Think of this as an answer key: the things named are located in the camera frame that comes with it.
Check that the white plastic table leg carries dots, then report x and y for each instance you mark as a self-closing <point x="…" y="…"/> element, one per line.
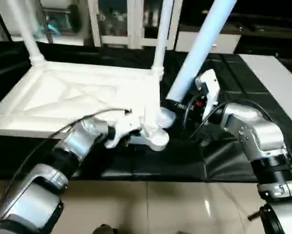
<point x="161" y="34"/>
<point x="199" y="48"/>
<point x="26" y="31"/>

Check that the white plastic table top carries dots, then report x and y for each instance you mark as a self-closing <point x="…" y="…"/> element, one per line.
<point x="63" y="97"/>

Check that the black work mat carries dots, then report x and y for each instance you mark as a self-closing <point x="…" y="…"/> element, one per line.
<point x="209" y="156"/>

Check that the white drawer unit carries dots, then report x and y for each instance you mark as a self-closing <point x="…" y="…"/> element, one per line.
<point x="209" y="43"/>

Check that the white glass door cabinet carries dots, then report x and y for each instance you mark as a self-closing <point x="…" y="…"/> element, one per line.
<point x="121" y="22"/>

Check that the white drawer cabinet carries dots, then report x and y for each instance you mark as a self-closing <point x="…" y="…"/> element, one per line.
<point x="268" y="19"/>

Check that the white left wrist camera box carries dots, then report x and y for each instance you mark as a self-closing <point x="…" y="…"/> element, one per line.
<point x="122" y="129"/>

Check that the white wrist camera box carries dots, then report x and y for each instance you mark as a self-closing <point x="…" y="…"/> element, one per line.
<point x="208" y="90"/>
<point x="122" y="129"/>

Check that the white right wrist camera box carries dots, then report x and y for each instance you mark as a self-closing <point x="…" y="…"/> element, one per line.
<point x="208" y="90"/>

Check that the blue frame trolley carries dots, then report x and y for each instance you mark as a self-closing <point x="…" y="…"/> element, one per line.
<point x="58" y="22"/>

